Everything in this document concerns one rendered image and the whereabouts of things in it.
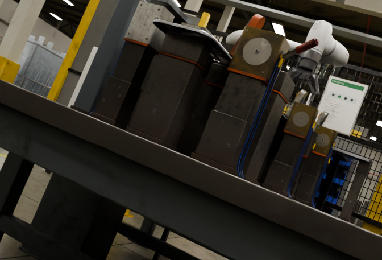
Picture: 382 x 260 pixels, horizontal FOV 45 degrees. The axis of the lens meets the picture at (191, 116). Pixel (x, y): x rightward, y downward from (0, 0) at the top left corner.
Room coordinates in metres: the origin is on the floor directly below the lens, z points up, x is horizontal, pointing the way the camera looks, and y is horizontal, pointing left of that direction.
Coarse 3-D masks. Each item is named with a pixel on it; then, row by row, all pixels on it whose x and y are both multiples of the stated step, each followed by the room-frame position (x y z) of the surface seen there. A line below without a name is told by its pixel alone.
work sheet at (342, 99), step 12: (336, 84) 2.64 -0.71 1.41; (348, 84) 2.61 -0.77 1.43; (360, 84) 2.59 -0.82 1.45; (324, 96) 2.66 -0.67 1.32; (336, 96) 2.63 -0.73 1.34; (348, 96) 2.60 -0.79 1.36; (360, 96) 2.57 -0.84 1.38; (324, 108) 2.65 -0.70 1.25; (336, 108) 2.62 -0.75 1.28; (348, 108) 2.59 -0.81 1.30; (336, 120) 2.61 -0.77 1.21; (348, 120) 2.58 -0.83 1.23; (348, 132) 2.57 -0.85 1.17
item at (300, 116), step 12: (300, 108) 1.72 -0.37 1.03; (312, 108) 1.70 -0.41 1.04; (288, 120) 1.73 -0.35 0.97; (300, 120) 1.71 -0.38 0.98; (312, 120) 1.70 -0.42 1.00; (288, 132) 1.72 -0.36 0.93; (300, 132) 1.70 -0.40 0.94; (288, 144) 1.72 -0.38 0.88; (300, 144) 1.70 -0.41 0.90; (276, 156) 1.73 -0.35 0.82; (288, 156) 1.71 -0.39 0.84; (300, 156) 1.71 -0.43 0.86; (276, 168) 1.72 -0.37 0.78; (288, 168) 1.70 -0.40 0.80; (276, 180) 1.71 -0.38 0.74; (288, 180) 1.71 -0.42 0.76; (276, 192) 1.70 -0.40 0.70; (288, 192) 1.70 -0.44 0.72
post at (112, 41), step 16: (128, 0) 1.45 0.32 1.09; (112, 16) 1.47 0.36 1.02; (128, 16) 1.44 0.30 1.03; (112, 32) 1.46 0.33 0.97; (112, 48) 1.44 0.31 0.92; (96, 64) 1.46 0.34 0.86; (112, 64) 1.45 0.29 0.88; (96, 80) 1.45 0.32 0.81; (80, 96) 1.46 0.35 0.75; (96, 96) 1.44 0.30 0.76
